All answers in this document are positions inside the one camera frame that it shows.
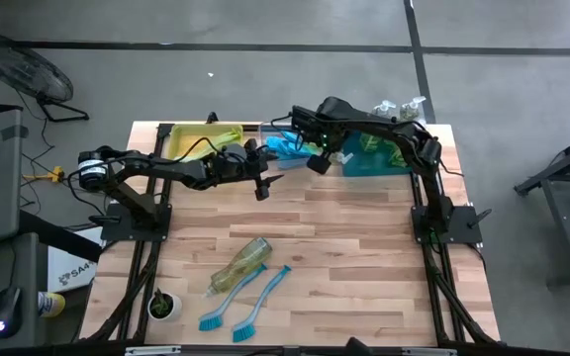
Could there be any white cardboard box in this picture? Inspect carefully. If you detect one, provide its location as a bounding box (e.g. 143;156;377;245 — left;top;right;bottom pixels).
47;226;103;294

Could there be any black floor fan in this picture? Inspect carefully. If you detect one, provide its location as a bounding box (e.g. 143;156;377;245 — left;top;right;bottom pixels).
0;32;91;124

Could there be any blue plastic bin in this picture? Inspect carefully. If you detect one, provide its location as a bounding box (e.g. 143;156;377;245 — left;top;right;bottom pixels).
341;129;413;178

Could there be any clear plastic bin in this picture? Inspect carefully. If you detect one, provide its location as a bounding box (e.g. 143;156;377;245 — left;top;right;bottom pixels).
259;122;326;172

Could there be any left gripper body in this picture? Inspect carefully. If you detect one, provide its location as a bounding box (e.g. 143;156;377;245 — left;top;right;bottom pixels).
210;142;269;183

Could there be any yellow plastic tray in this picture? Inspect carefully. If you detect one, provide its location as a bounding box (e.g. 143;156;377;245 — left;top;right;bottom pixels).
167;123;244;162

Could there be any yellow cable connector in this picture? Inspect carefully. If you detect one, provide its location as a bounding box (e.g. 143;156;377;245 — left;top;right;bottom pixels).
22;166;64;183

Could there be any black computer mouse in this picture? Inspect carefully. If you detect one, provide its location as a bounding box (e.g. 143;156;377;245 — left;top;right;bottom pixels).
0;286;23;340

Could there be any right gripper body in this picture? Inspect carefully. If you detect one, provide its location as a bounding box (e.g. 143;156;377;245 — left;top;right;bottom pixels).
292;105;338;152

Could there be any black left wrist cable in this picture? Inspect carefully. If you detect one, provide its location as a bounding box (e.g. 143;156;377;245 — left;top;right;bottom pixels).
165;136;227;164

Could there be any yellow white can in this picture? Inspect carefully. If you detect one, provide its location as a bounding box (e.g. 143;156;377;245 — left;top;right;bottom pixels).
37;291;67;318

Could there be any black equipment cart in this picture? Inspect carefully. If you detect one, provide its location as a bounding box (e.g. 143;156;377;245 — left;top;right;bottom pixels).
515;127;570;288

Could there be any black floor cable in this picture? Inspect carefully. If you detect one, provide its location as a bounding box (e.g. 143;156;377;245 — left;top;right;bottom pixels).
17;91;93;214

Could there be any blue white dish brush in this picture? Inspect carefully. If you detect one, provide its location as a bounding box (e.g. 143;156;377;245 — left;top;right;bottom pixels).
198;264;269;332
232;265;292;344

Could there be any small plant in white pot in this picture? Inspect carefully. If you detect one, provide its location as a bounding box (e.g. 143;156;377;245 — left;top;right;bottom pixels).
146;289;183;322

